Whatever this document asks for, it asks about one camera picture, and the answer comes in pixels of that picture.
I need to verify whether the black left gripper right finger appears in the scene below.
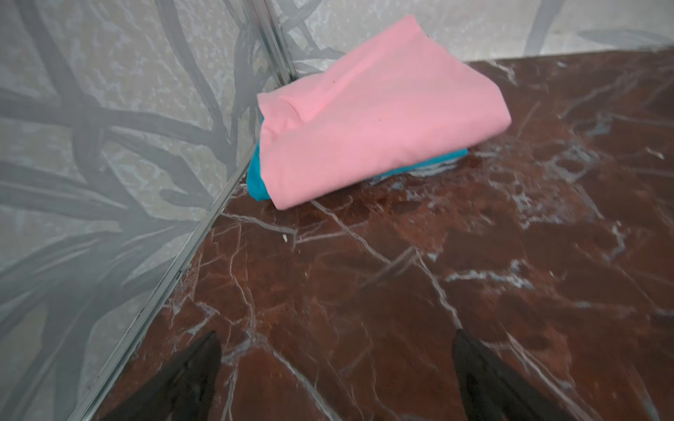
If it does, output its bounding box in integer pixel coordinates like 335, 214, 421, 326
452, 330, 571, 421

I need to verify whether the folded teal t-shirt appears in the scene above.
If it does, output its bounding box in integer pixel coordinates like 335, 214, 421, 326
247, 145, 469, 201

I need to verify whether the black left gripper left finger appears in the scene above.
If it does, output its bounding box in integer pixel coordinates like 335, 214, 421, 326
104, 331, 221, 420

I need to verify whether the pink t-shirt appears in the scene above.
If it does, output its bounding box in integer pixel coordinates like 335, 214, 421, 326
258, 16, 512, 210

